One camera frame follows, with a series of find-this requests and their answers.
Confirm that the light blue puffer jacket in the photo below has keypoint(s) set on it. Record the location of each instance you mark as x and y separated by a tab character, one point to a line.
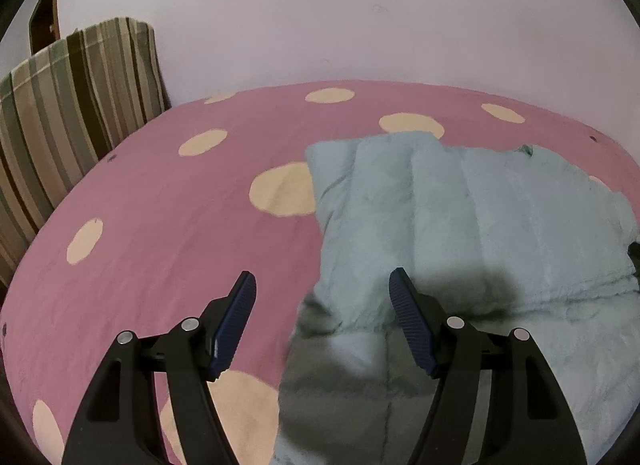
500	225

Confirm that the striped pillow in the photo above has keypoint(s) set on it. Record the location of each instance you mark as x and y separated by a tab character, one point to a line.
65	110

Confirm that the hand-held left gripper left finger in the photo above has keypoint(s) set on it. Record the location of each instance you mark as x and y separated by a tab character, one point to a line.
234	325

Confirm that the pink polka dot bed sheet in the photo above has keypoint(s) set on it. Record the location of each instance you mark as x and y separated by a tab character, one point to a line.
175	215

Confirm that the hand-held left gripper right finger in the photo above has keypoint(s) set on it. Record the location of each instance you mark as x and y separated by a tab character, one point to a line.
407	315

